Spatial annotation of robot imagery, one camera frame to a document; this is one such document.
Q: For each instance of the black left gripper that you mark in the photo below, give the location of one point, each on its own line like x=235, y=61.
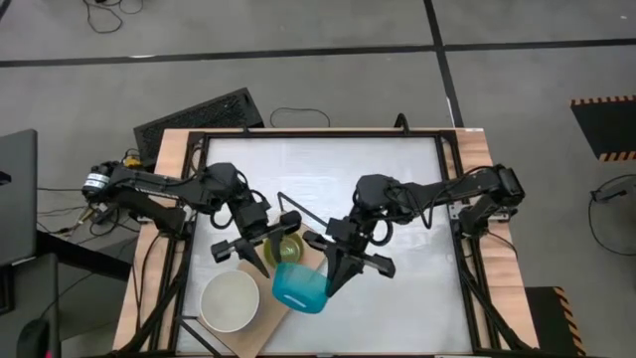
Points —
x=238, y=246

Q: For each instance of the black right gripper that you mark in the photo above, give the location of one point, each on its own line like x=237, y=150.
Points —
x=377, y=266

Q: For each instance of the yellow-green cup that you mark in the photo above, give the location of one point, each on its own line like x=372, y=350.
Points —
x=296, y=248

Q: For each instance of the blue plastic bowl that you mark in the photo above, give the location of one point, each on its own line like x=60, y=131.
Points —
x=298, y=293

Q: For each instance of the white bowl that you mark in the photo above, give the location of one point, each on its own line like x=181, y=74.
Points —
x=229, y=301

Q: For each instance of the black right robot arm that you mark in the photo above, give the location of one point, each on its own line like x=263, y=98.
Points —
x=447, y=191

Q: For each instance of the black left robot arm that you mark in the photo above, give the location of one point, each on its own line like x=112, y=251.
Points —
x=164, y=186

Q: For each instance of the black perforated panel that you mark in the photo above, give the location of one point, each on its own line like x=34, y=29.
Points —
x=199, y=124

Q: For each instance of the hazard striped black mat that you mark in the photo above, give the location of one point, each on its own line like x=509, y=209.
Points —
x=549, y=318
x=608, y=129

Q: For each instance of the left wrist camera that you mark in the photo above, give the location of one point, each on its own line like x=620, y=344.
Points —
x=254, y=218

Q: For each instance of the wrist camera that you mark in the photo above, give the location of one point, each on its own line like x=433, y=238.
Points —
x=343, y=229
x=254, y=218

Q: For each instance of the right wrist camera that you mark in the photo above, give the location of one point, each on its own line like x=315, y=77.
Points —
x=343, y=229

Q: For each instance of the black table frame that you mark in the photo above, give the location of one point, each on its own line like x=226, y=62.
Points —
x=323, y=133

